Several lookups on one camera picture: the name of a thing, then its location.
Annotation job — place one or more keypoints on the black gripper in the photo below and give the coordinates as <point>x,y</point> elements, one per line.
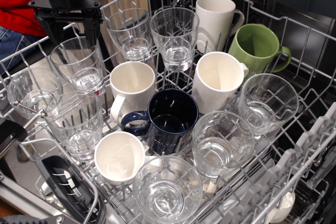
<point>48,12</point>

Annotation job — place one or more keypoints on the green ceramic mug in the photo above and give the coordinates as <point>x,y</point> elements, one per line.
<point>258,47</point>

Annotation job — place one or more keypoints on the dark blue mug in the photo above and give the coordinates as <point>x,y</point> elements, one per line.
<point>170,115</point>

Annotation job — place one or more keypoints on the tall white mug back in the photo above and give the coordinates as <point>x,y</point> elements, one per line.
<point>219,19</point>

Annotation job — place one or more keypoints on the tall white mug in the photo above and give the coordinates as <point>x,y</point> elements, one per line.
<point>219,19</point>
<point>217,77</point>

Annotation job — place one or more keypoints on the tall white mug centre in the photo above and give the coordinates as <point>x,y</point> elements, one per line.
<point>217,77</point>

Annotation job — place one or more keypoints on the tall clear glass left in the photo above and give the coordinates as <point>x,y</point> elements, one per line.
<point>80,64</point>

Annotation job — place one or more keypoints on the red sweater person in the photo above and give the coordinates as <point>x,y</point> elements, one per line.
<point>19,29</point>

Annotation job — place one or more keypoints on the clear glass back left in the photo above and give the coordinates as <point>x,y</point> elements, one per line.
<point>129,30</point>

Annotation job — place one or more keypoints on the clear glass far left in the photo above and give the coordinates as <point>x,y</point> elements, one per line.
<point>32,89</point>

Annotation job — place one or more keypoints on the clear ribbed glass left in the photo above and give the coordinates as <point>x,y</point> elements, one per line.
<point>76,120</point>

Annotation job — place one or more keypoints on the clear glass back centre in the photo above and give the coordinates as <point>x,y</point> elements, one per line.
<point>174,31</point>

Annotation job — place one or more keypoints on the white cup front left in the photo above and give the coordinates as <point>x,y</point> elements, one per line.
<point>118,157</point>

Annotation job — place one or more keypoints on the clear glass front right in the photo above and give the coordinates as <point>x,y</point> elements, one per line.
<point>222,142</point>

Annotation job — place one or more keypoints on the clear glass front centre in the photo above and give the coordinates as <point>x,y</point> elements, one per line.
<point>167,189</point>

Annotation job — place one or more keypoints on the grey folding cup shelf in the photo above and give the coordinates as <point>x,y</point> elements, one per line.
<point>287,165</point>

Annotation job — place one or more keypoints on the white bowl lower rack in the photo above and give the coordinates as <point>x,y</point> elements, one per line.
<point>278,215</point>

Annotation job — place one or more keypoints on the white mug with handle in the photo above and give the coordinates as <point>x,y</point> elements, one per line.
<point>132,84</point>

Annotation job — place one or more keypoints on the grey wire dishwasher rack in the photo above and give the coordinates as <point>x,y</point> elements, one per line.
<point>311,72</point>

